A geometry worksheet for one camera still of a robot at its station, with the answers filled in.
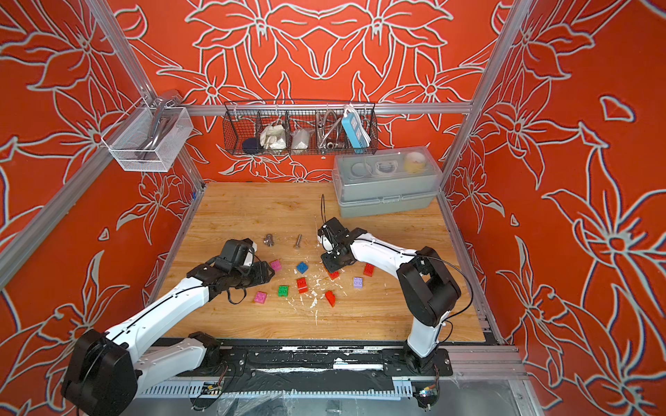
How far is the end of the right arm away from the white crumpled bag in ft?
1.20

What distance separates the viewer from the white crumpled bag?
35.8 inches

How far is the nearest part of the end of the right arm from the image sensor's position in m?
0.66
